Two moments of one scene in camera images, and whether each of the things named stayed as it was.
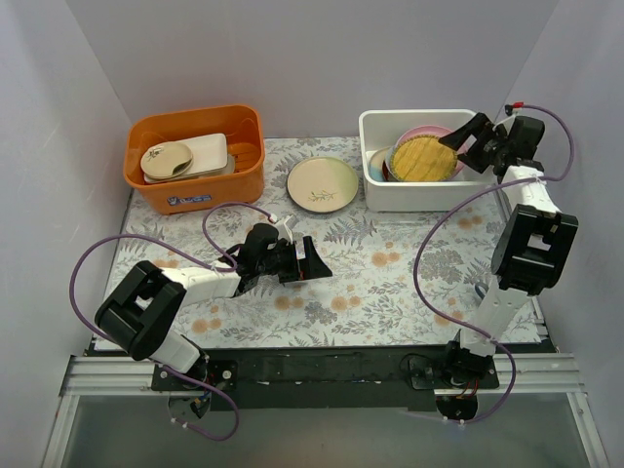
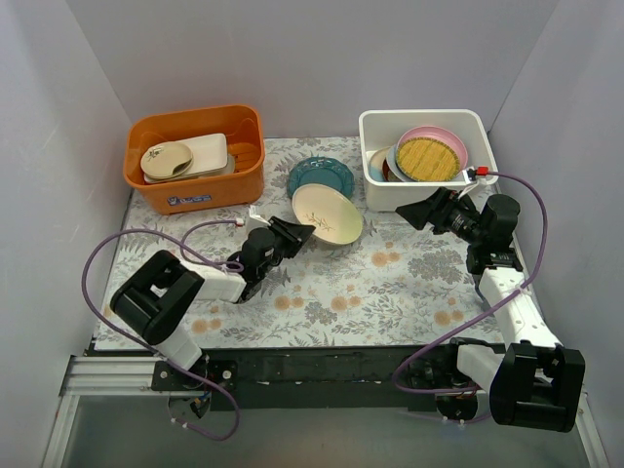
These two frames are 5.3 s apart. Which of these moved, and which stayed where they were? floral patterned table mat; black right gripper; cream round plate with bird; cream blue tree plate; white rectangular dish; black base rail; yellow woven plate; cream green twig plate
Moved: black right gripper; yellow woven plate; cream green twig plate
Stayed: cream blue tree plate; cream round plate with bird; white rectangular dish; black base rail; floral patterned table mat
